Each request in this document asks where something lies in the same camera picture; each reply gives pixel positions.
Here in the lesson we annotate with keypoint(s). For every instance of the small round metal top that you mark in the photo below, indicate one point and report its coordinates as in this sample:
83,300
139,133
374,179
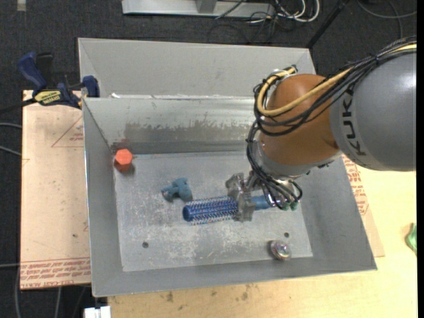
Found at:
280,249

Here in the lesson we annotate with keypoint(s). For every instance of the grey metal bin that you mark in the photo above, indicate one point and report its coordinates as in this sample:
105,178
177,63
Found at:
185,243

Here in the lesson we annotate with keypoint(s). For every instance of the pale green plastic thing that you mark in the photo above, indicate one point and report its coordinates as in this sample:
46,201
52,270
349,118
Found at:
411,238

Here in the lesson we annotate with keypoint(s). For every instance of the orange hexagonal block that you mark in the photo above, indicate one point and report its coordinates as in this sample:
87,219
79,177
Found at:
123,159

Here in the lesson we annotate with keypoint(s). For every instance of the brown cardboard board, red print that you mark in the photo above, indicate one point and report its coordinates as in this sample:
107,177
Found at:
53,190

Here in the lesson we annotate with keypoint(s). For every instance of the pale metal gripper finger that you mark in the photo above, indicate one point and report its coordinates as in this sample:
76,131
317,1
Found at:
245,210
236,183

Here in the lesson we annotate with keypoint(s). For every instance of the blue-grey toy figure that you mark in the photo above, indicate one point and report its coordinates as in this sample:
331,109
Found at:
179,189

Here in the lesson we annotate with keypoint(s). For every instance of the blue round hairbrush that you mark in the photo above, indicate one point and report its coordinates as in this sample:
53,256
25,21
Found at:
212,210

